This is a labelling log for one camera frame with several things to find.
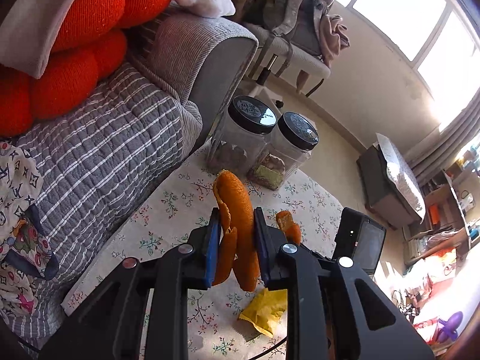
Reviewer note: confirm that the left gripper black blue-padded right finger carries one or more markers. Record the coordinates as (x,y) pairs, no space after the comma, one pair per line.
(334,309)

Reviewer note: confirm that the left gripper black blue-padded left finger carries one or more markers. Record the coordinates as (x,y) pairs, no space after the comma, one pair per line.
(139,311)

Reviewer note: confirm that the large orange peel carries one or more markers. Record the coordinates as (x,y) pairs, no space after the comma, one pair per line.
(237,252)

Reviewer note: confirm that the dark grey ottoman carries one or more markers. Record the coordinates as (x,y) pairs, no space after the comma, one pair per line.
(382,197)

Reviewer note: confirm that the yellow wrapper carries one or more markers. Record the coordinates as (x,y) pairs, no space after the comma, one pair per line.
(265,311)

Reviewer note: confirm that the small orange peel piece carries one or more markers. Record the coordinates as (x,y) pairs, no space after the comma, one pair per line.
(289,227)

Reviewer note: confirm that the white quilted ottoman cover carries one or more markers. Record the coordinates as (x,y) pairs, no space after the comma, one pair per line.
(402,180)

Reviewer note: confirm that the wooden shelf unit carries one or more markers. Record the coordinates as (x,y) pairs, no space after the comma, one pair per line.
(444,225)

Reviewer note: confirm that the floral tablecloth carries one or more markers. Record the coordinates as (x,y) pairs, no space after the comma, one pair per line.
(182,203)

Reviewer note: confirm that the grey window curtain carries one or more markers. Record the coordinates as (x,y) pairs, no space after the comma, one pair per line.
(438,150)

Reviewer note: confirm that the floral patterned bag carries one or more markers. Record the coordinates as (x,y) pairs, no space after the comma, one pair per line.
(26,254)

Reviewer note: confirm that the purple balloon toy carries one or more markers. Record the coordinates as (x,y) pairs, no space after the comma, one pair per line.
(447,329)

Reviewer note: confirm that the right black-lid plastic jar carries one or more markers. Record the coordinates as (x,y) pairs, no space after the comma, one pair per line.
(289,146)

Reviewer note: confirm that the black-lid plastic jar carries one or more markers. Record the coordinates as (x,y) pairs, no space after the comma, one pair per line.
(241,135)
(289,146)

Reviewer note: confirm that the left black-lid plastic jar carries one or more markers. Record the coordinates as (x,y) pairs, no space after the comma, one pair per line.
(241,135)

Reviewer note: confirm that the grey striped quilted sofa cover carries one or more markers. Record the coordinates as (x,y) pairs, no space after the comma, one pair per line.
(96,163)

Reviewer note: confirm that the white office chair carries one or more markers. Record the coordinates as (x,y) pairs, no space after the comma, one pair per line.
(291,54)

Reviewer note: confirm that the grey backpack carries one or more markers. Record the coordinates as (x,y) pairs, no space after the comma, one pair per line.
(296,20)

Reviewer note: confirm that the grey sofa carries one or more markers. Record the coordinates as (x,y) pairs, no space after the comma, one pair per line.
(197,61)

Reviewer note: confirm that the red knotted cushion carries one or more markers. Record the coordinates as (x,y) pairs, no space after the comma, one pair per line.
(89,46)

